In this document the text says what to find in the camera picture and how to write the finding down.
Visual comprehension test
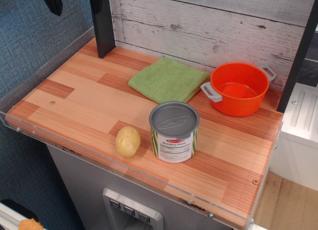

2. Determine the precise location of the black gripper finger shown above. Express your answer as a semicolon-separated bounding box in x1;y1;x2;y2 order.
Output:
91;0;103;13
43;0;63;16

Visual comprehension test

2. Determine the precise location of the green towel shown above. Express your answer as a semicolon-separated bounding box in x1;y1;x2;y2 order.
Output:
128;57;210;104

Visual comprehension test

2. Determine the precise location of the clear acrylic edge guard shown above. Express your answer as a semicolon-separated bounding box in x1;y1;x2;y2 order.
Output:
0;30;282;230

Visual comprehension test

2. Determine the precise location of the yellow toy potato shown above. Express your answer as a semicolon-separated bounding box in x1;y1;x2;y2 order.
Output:
115;126;141;157

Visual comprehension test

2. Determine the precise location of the toy tin can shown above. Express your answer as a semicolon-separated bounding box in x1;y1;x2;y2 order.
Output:
149;101;200;163

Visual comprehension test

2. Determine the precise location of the grey toy fridge cabinet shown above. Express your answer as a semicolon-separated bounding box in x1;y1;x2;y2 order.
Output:
48;146;230;230

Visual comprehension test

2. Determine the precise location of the silver dispenser panel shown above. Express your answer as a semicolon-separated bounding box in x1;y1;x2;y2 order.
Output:
102;188;164;230

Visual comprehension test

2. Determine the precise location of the orange object bottom left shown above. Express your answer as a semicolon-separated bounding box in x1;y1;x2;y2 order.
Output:
18;219;44;230

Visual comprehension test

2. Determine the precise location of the white toy sink unit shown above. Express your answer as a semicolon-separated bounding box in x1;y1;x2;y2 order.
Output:
269;83;318;191

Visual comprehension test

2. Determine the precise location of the dark grey left post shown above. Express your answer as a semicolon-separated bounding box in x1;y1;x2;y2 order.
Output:
90;0;116;58

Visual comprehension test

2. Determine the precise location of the dark grey post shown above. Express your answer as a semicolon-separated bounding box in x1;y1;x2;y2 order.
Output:
276;0;318;113
90;0;116;58

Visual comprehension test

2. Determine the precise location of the orange pot with grey handles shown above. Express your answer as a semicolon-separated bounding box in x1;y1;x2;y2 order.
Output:
201;62;277;117

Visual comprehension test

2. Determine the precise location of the dark grey right post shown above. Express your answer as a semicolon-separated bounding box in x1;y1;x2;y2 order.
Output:
276;0;318;113

